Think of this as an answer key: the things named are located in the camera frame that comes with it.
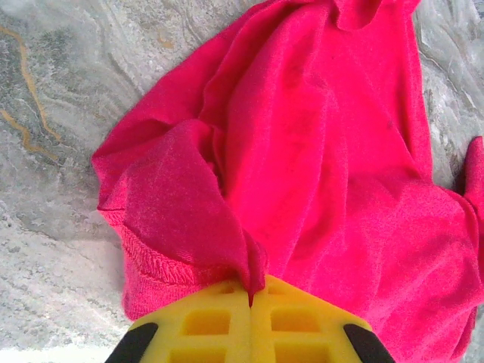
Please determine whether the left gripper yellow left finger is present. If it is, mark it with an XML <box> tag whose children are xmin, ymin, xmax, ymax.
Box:
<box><xmin>129</xmin><ymin>279</ymin><xmax>254</xmax><ymax>363</ymax></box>

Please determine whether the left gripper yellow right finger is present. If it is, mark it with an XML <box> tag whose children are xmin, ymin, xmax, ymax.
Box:
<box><xmin>252</xmin><ymin>275</ymin><xmax>371</xmax><ymax>363</ymax></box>

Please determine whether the red t-shirt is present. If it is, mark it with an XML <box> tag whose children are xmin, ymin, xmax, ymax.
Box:
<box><xmin>90</xmin><ymin>0</ymin><xmax>484</xmax><ymax>363</ymax></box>

